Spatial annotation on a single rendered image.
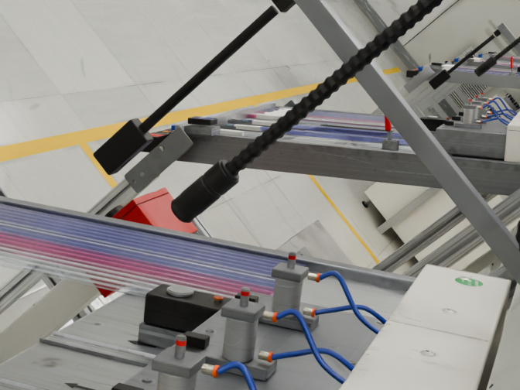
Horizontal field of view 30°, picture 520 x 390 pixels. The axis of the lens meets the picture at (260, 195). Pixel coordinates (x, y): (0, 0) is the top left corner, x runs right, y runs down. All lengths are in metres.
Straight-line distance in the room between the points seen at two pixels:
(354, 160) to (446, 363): 1.24
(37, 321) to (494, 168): 0.88
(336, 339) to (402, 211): 4.47
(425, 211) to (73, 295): 3.69
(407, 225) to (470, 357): 4.57
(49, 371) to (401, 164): 1.19
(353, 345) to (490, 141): 1.19
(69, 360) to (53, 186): 2.22
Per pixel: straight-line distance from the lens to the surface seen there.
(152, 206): 1.61
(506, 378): 0.56
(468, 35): 9.26
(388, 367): 0.66
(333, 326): 0.78
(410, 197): 5.24
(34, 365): 0.81
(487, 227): 0.68
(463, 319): 0.79
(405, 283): 1.12
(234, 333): 0.66
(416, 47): 9.33
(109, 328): 0.90
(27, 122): 3.18
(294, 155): 1.93
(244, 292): 0.66
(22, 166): 2.98
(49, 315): 1.74
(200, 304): 0.84
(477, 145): 1.90
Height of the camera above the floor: 1.47
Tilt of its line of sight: 20 degrees down
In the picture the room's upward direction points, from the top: 51 degrees clockwise
